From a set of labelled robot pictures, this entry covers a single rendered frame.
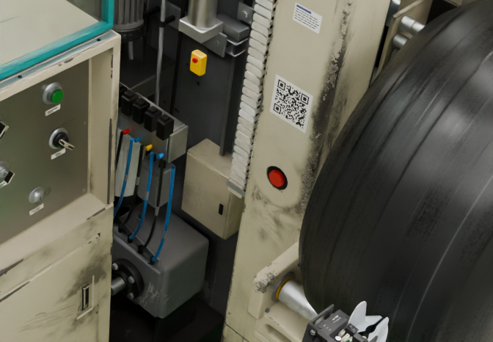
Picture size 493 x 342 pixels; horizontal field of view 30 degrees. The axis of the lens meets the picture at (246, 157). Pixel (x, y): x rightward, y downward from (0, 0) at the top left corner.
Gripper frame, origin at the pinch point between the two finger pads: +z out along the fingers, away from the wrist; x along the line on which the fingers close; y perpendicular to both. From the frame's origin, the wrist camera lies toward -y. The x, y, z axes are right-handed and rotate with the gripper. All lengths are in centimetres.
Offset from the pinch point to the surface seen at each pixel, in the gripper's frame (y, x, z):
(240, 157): -8.3, 42.6, 23.7
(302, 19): 24.5, 34.3, 18.9
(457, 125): 27.1, 3.1, 9.6
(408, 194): 18.7, 3.7, 3.5
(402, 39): 7, 37, 61
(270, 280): -19.0, 24.8, 14.0
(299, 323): -26.9, 19.0, 17.8
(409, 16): 11, 38, 63
